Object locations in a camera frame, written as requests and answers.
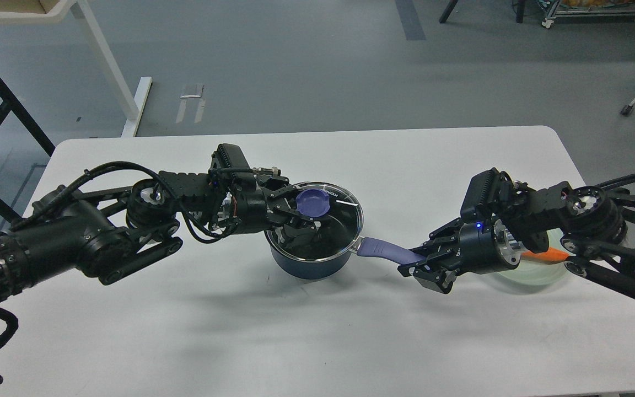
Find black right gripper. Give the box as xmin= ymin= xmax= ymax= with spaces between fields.
xmin=397 ymin=218 xmax=522 ymax=294

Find orange toy carrot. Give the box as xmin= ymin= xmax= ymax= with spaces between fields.
xmin=521 ymin=247 xmax=569 ymax=264

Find glass lid with blue knob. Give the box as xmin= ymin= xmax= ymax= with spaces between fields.
xmin=265 ymin=183 xmax=364 ymax=263

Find white desk frame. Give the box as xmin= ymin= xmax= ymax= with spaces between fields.
xmin=0 ymin=1 xmax=154 ymax=138

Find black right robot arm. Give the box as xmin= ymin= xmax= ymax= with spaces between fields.
xmin=398 ymin=168 xmax=635 ymax=299

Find metal wheeled cart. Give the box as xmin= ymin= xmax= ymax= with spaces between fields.
xmin=536 ymin=1 xmax=635 ymax=29

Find blue saucepan with handle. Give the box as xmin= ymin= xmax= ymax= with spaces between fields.
xmin=265 ymin=181 xmax=428 ymax=281

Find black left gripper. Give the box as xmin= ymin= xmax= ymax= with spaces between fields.
xmin=224 ymin=183 xmax=322 ymax=250

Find black chair legs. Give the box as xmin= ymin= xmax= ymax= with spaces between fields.
xmin=438 ymin=1 xmax=527 ymax=24

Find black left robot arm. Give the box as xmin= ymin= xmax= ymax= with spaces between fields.
xmin=0 ymin=143 xmax=331 ymax=384

